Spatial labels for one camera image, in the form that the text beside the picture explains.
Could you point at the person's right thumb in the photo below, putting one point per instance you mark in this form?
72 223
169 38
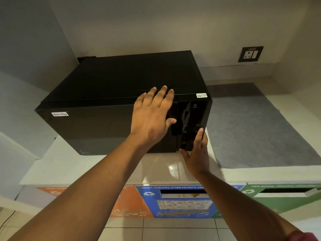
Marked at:
184 155

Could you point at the white text sticker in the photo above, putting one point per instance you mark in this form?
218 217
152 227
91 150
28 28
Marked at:
60 114

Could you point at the person's right forearm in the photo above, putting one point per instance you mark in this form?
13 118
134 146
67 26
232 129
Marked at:
240 208

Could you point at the grey counter mat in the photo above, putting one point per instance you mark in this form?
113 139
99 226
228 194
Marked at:
250 127

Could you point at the white barcode sticker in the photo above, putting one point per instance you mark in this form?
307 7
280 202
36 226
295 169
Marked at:
202 95

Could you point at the blue waste bin panel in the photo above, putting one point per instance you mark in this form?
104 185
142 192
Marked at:
175 205

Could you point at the person's left thumb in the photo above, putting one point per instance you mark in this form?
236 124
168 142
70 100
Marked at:
171 121

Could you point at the black microwave oven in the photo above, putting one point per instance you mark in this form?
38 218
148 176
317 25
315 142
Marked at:
100 80

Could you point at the black wall socket plate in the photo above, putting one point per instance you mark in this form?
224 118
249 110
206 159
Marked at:
250 54

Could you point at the person's left little finger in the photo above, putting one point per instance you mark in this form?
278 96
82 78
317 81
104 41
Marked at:
140 99

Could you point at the person's left middle finger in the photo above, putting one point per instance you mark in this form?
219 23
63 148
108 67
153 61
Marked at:
160 95

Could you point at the green waste bin panel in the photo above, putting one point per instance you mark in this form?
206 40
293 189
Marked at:
275 200

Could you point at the person's left forearm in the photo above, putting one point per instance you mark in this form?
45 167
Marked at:
82 190

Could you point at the orange waste bin panel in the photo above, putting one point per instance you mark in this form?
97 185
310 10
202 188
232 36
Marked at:
133 203

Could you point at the person's right hand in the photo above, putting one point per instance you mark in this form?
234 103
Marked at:
199 160

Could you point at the person's left hand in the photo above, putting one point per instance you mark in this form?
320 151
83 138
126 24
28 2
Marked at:
150 117

